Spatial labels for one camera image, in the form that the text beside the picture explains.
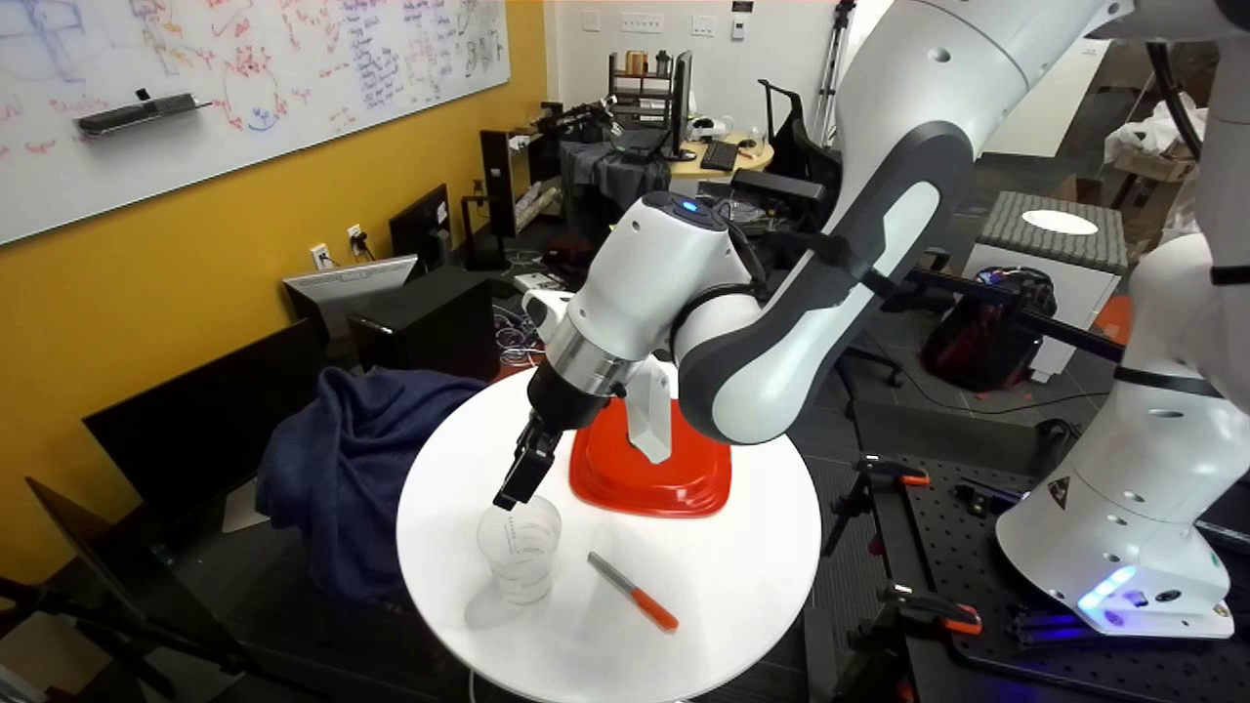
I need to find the dark blue cloth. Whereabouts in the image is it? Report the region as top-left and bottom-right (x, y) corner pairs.
(253, 365), (487, 618)

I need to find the black monitor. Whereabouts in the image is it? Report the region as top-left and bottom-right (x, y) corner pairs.
(387, 182), (459, 275)

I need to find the black perforated robot table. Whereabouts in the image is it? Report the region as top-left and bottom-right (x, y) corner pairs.
(874, 453), (1250, 703)

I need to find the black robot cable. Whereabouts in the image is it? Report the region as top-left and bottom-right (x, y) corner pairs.
(857, 266), (1222, 400)

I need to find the white box with grey top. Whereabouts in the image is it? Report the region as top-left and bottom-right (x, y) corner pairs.
(960, 189), (1134, 385)

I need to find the white round table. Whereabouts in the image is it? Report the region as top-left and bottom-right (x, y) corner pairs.
(394, 366), (830, 703)

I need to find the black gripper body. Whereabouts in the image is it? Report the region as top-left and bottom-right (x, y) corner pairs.
(524, 366), (615, 457)

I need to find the black flat panel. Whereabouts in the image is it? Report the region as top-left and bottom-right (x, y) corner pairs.
(82, 322), (331, 557)

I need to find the clear plastic measuring cup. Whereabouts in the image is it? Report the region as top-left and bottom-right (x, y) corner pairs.
(474, 493), (565, 612)

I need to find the black shelf rack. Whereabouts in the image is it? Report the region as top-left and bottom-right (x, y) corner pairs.
(601, 48), (697, 134)

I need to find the red square plate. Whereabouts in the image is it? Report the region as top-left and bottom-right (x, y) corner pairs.
(565, 394), (735, 519)

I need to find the red and black bag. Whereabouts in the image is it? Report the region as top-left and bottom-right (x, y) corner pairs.
(918, 263), (1064, 394)

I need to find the orange and grey marker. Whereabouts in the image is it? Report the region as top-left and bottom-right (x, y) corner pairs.
(581, 551), (683, 635)

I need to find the black clamp with orange handle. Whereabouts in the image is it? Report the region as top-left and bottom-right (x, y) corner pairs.
(834, 450), (938, 522)
(879, 582), (989, 644)

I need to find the black low cabinet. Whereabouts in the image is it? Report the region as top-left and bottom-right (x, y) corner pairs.
(343, 266), (504, 381)

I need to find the grey tray with white rim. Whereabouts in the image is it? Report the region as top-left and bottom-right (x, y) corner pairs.
(282, 250), (425, 318)

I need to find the whiteboard with writing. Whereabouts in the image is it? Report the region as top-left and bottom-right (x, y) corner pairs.
(0, 0), (516, 250)

